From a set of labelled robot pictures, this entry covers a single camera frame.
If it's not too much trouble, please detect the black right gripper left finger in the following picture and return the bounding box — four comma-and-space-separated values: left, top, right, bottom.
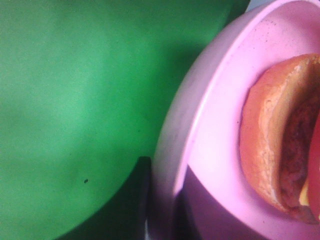
59, 156, 151, 240

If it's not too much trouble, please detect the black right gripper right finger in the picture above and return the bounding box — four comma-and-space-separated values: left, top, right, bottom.
173, 167, 265, 240

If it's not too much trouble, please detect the pink round plate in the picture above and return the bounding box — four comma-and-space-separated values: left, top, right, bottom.
147, 0, 320, 240

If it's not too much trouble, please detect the burger with lettuce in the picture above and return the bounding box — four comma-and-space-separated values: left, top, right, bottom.
239, 53, 320, 225

